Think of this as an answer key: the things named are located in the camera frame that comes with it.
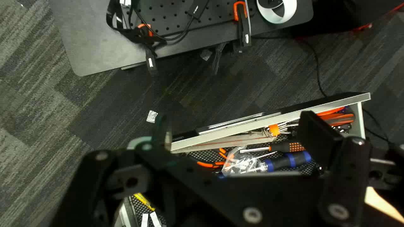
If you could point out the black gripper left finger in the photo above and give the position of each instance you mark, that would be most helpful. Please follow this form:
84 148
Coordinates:
162 133

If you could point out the black orange handled screwdriver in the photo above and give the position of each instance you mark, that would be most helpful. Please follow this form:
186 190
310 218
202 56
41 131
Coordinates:
288 146

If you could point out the orange hex key set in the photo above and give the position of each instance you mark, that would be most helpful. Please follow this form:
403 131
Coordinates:
278 128

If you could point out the orange black clamp right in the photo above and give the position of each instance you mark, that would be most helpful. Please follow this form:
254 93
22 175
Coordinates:
241 17

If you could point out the grey metal tool drawer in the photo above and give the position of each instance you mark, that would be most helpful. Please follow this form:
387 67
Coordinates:
249 130

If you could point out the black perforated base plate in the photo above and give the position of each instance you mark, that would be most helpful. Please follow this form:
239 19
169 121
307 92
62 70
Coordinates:
172 20

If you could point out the blue black handled screwdriver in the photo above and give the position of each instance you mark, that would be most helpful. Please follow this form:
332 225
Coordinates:
289 160

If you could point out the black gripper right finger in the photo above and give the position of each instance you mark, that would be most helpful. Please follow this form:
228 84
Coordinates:
318 137

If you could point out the orange black clamp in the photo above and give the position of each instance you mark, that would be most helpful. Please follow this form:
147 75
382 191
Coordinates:
241 17
145 36

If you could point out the white tape roll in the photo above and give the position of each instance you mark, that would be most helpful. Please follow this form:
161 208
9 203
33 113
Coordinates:
277 11

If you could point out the orange handled pliers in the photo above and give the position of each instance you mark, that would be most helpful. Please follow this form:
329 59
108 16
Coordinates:
337 116

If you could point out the orange black clamp left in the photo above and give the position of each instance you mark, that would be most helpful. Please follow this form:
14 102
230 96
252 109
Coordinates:
145 36

